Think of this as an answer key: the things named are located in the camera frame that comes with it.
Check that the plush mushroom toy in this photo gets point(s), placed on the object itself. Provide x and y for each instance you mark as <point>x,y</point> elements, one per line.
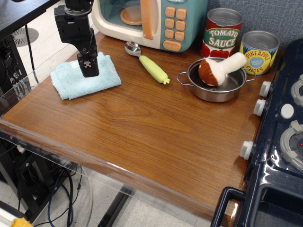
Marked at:
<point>213,72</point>

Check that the small steel pot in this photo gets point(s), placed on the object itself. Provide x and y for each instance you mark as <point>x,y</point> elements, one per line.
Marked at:
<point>229,90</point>

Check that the pineapple slices can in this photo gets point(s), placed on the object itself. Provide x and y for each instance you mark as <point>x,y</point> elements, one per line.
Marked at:
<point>260,49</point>

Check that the toy microwave teal and cream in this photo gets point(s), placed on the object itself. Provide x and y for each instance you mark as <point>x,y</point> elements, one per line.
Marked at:
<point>169,25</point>

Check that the white stove knob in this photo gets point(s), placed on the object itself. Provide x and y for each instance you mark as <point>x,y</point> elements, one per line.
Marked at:
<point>259,107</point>
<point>246,149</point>
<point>264,90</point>

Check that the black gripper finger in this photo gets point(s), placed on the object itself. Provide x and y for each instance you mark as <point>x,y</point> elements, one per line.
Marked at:
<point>84,63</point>
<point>94,71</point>

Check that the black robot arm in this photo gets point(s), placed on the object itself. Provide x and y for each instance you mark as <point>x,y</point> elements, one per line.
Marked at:
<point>73,26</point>

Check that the black shelf frame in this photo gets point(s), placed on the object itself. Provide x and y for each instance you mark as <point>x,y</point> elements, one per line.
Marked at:
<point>32,178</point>

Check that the orange toy plate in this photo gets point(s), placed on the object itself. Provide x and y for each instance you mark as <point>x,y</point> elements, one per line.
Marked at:
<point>131,15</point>

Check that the light blue cloth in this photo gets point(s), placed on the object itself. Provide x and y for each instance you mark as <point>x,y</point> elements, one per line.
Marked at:
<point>70,83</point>

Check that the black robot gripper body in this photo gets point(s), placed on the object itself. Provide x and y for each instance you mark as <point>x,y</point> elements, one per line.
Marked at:
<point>74,28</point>

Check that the dark blue toy stove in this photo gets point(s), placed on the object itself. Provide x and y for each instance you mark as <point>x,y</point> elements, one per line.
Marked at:
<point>273,192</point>

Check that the white stove knob lower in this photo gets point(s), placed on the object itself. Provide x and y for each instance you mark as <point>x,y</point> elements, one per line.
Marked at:
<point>246,149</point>

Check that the white stove knob middle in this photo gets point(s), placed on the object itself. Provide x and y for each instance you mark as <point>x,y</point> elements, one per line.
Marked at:
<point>259,107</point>

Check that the spoon with green handle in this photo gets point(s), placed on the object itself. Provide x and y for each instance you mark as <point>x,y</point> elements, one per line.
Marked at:
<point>154,70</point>

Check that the tomato sauce can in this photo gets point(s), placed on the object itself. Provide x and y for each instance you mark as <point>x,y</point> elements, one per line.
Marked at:
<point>221,34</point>

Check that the black table leg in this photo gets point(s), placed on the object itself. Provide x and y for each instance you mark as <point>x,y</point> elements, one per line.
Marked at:
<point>113,210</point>

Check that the white stove knob upper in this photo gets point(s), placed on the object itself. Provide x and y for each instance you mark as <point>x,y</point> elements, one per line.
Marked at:
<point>264,90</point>

